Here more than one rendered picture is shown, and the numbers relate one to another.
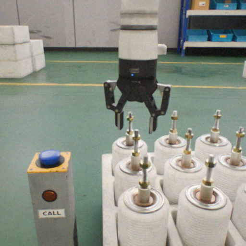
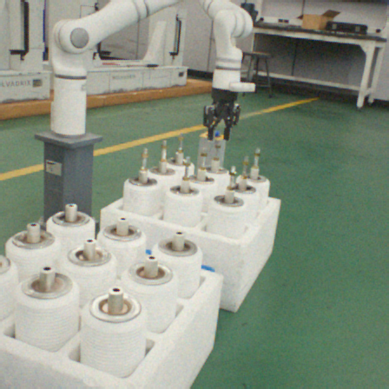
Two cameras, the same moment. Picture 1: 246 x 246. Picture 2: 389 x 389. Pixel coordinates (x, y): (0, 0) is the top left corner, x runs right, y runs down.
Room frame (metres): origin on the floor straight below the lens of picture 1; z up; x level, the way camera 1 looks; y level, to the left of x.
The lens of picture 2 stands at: (1.00, -1.32, 0.65)
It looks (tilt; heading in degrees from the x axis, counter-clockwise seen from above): 19 degrees down; 113
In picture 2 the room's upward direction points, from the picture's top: 6 degrees clockwise
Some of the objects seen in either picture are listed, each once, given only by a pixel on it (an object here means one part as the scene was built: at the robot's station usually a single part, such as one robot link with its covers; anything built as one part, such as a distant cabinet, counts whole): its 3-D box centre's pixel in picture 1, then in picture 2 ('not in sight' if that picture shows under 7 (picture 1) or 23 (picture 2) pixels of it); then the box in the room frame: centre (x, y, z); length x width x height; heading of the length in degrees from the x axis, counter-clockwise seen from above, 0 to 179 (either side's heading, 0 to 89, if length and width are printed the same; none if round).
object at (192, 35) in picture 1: (195, 35); not in sight; (5.02, -1.46, 0.36); 0.50 x 0.38 x 0.21; 176
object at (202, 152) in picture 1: (209, 168); (224, 234); (0.63, -0.27, 0.16); 0.10 x 0.10 x 0.18
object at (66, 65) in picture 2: not in sight; (70, 50); (0.07, -0.18, 0.54); 0.09 x 0.09 x 0.17; 60
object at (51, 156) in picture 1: (50, 158); not in sight; (0.41, 0.13, 0.32); 0.04 x 0.04 x 0.02
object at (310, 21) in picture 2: not in sight; (318, 20); (-0.23, 4.44, 0.87); 0.40 x 0.30 x 0.23; 162
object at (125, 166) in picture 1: (135, 166); (214, 169); (0.50, -0.04, 0.25); 0.08 x 0.08 x 0.01
